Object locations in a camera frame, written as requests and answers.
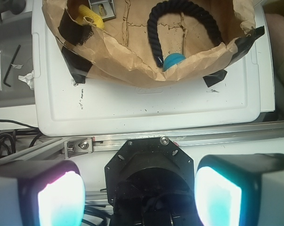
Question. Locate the yellow woven cloth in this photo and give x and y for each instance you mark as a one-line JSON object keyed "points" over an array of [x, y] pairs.
{"points": [[85, 13]]}

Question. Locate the brown paper bag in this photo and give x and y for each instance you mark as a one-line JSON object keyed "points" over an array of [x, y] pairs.
{"points": [[131, 49]]}

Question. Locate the black hex key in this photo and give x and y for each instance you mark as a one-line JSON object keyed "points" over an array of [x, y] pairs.
{"points": [[10, 66]]}

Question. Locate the aluminium frame rail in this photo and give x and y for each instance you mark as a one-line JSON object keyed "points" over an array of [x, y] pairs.
{"points": [[259, 137]]}

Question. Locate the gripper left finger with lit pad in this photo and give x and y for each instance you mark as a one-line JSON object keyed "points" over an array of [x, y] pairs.
{"points": [[41, 193]]}

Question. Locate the crumpled white paper scrap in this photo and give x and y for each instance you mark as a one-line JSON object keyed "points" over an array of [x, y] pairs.
{"points": [[28, 78]]}

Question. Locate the blue ball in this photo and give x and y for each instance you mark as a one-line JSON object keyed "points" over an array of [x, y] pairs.
{"points": [[172, 59]]}

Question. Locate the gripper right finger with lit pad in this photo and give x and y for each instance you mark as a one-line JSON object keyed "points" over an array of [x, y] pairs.
{"points": [[240, 189]]}

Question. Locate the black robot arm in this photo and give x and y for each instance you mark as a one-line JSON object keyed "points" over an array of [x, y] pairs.
{"points": [[148, 183]]}

